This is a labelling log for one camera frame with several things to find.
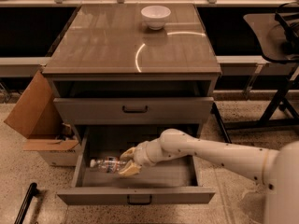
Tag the black middle drawer handle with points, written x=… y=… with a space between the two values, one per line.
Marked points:
x=139 y=199

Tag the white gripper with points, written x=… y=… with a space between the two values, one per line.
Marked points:
x=142 y=154

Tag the black floor bar left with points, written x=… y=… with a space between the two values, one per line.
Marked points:
x=30 y=194

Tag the black drawer handle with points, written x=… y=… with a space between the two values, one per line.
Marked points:
x=135 y=110
x=139 y=199

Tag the black top drawer handle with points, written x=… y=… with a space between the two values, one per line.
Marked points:
x=135 y=110

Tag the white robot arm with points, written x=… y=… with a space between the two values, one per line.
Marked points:
x=278 y=170

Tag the open cardboard box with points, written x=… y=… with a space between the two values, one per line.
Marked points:
x=36 y=118

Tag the white ceramic bowl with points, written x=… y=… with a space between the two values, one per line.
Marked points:
x=155 y=17

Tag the grey top drawer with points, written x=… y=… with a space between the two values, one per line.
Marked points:
x=108 y=111

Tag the grey drawer cabinet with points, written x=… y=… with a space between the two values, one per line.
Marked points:
x=109 y=52

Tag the grey open middle drawer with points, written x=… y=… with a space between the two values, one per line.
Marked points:
x=168 y=182

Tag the black stand frame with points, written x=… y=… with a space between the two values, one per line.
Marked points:
x=279 y=101

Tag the clear plastic water bottle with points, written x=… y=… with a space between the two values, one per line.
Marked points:
x=109 y=165

